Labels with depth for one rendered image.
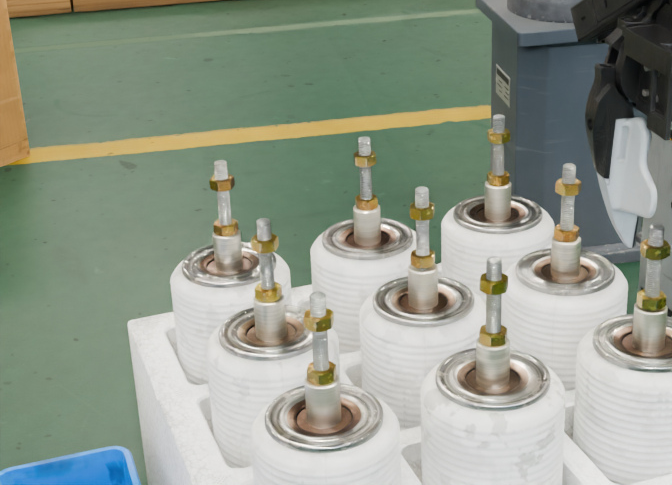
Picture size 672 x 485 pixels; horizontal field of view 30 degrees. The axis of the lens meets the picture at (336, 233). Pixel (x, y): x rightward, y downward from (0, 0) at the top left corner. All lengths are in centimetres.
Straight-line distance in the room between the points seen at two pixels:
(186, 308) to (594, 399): 32
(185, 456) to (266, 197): 89
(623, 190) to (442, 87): 138
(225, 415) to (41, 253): 80
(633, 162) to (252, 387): 30
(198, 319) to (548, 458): 30
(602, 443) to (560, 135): 65
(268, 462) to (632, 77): 33
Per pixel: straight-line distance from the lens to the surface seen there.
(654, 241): 85
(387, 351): 91
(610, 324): 91
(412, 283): 92
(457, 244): 105
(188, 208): 174
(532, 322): 96
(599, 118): 80
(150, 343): 105
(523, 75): 147
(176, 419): 95
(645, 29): 78
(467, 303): 93
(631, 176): 81
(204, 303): 97
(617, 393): 86
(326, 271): 101
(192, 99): 218
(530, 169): 150
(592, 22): 85
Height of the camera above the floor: 70
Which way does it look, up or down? 25 degrees down
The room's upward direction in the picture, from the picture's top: 3 degrees counter-clockwise
